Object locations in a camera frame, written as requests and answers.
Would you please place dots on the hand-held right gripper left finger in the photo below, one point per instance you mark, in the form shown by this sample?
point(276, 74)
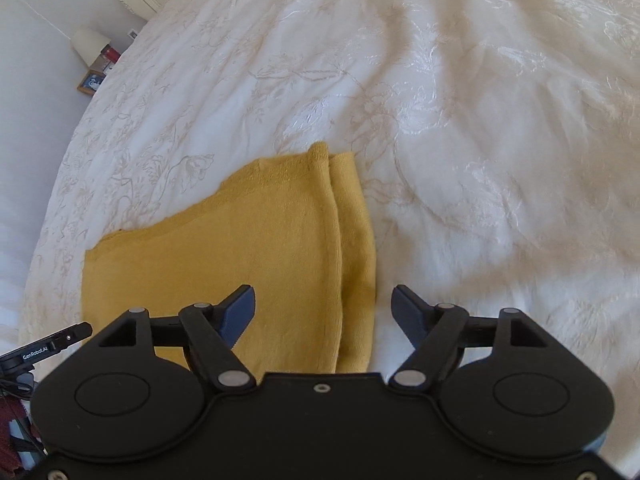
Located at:
point(236, 316)

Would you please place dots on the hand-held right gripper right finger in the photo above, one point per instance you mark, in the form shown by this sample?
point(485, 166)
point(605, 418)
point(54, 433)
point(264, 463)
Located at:
point(411, 317)

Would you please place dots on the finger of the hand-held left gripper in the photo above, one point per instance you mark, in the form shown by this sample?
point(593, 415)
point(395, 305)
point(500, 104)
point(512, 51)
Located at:
point(72, 335)

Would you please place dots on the yellow knit sweater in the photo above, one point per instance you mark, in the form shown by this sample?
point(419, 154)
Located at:
point(240, 260)

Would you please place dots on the dark red cloth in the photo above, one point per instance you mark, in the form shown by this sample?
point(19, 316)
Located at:
point(10, 435)

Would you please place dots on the white embroidered bedspread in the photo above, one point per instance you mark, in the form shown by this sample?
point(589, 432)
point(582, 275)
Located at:
point(450, 135)

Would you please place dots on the red bottle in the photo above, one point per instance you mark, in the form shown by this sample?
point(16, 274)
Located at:
point(111, 53)

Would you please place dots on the white table lamp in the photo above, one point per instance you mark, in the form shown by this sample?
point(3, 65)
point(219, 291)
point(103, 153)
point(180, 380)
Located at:
point(91, 45)

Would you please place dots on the wooden photo frame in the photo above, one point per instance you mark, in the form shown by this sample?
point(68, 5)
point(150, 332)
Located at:
point(90, 81)

